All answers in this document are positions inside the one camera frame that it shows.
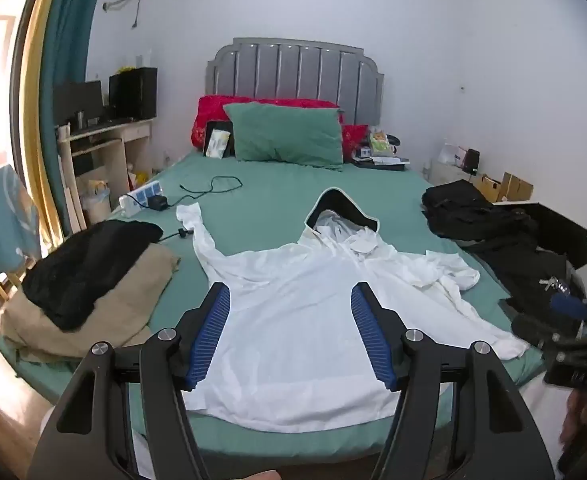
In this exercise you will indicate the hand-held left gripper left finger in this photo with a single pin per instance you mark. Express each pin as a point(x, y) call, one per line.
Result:
point(208, 335)

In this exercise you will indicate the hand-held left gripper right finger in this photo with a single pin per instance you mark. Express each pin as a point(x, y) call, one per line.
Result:
point(373, 335)

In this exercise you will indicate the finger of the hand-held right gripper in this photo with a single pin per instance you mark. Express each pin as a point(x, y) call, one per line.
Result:
point(568, 306)
point(538, 332)

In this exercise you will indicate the white hooded jacket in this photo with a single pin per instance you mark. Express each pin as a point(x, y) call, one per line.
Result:
point(293, 310)

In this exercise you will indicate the person's right hand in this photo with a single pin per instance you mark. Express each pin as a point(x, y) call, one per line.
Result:
point(576, 417)

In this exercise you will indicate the black jacket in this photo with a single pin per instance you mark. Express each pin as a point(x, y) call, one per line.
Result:
point(528, 265)

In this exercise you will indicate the beige garment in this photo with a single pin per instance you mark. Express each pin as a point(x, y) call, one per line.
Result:
point(108, 320)

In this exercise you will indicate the cardboard box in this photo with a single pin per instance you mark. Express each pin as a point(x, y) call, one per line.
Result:
point(516, 187)

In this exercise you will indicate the black garment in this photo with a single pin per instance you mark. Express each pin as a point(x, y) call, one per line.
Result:
point(88, 270)

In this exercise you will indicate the black power adapter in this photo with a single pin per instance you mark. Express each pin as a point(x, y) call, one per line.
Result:
point(158, 203)

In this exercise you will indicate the bed with green sheet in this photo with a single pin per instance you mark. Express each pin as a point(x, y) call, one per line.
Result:
point(273, 200)

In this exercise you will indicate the white power strip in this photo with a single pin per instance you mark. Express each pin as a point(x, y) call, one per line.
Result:
point(141, 197)

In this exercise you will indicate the white waste bin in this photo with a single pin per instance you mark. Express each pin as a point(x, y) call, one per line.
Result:
point(96, 205)

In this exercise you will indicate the white nightstand with clutter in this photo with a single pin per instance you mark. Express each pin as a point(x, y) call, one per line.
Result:
point(448, 170)

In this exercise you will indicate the pile of books and packets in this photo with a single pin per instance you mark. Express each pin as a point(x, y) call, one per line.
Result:
point(381, 150)

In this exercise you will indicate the black framed picture box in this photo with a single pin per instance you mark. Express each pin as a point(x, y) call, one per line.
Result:
point(217, 141)

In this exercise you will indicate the green pillow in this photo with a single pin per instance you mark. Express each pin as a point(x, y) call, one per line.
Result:
point(288, 132)

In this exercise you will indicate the light wooden desk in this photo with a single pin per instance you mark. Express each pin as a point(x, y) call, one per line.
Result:
point(118, 135)

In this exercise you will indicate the large red pillow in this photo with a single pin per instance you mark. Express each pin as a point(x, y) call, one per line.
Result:
point(211, 110)

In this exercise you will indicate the black computer tower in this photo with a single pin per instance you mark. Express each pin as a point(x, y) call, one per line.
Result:
point(133, 92)

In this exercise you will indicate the black monitor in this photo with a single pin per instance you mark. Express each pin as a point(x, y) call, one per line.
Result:
point(78, 100)

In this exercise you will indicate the yellow curtain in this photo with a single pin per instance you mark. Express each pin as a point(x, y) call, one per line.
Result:
point(38, 85)

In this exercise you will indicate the teal curtain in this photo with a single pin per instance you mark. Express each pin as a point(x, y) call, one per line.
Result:
point(68, 35)

